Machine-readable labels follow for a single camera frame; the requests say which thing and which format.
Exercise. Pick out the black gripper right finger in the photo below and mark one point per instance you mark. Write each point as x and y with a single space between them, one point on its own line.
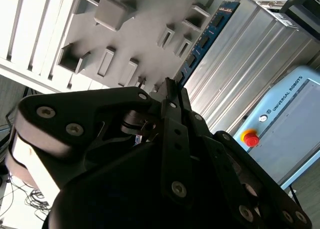
225 169

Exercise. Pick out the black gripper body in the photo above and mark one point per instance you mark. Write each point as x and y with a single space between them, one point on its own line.
112 201

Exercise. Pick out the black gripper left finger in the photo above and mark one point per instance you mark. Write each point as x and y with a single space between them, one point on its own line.
87 106

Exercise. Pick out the blue RAM stick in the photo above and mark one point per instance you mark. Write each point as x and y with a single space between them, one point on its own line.
207 36

